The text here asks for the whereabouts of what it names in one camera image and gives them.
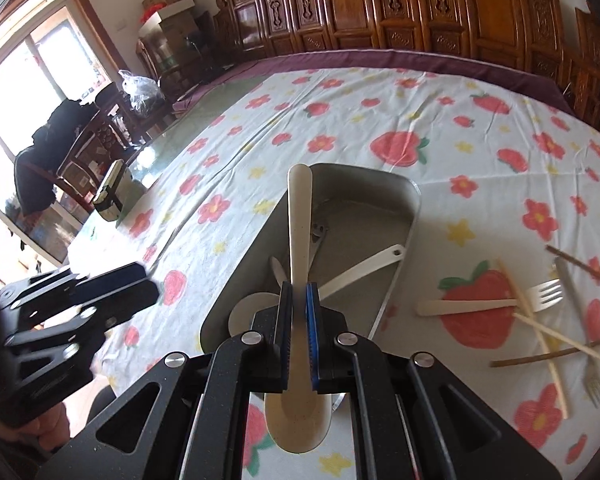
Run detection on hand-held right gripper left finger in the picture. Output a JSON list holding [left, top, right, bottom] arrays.
[[35, 282, 293, 480]]

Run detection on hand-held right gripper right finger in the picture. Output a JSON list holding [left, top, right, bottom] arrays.
[[305, 282, 563, 480]]

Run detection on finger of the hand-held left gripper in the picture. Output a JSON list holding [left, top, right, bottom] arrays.
[[0, 261, 160, 333], [2, 310, 123, 411]]

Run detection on small cream utensil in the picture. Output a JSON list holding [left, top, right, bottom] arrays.
[[269, 256, 288, 291]]

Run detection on wooden cutlery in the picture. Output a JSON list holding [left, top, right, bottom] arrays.
[[228, 243, 406, 343]]

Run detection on cream plastic spoon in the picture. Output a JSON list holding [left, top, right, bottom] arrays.
[[265, 164, 333, 453]]

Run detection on metal tray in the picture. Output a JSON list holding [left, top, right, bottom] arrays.
[[198, 162, 422, 411]]

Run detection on cream plastic fork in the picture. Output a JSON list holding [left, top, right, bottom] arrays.
[[414, 280, 565, 318]]

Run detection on cream chopstick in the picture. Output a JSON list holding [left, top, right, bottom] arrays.
[[511, 311, 600, 367], [495, 258, 570, 420]]

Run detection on brown chopstick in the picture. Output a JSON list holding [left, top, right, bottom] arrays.
[[544, 245, 600, 292], [489, 336, 600, 368]]

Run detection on metal fork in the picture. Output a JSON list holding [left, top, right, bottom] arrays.
[[554, 256, 600, 408]]

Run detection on person's left hand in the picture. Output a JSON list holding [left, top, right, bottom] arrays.
[[27, 402, 72, 458]]

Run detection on wooden armchair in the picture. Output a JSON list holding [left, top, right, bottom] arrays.
[[55, 105, 133, 201]]

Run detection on wooden chair with dark jacket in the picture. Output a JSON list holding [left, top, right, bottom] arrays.
[[14, 100, 96, 216]]

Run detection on clear plastic bag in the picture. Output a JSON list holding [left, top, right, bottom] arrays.
[[117, 69, 163, 113]]

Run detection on floral strawberry tablecloth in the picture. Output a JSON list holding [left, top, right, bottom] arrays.
[[67, 67, 600, 480]]

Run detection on sliding glass door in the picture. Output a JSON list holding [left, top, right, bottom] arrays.
[[0, 0, 127, 267]]

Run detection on stacked cardboard boxes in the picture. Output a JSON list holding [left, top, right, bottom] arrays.
[[139, 2, 197, 37]]

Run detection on row of carved wooden chairs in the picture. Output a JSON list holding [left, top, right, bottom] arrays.
[[212, 0, 600, 141]]

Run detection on white box with black strap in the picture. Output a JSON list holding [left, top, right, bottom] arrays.
[[92, 159, 133, 223]]

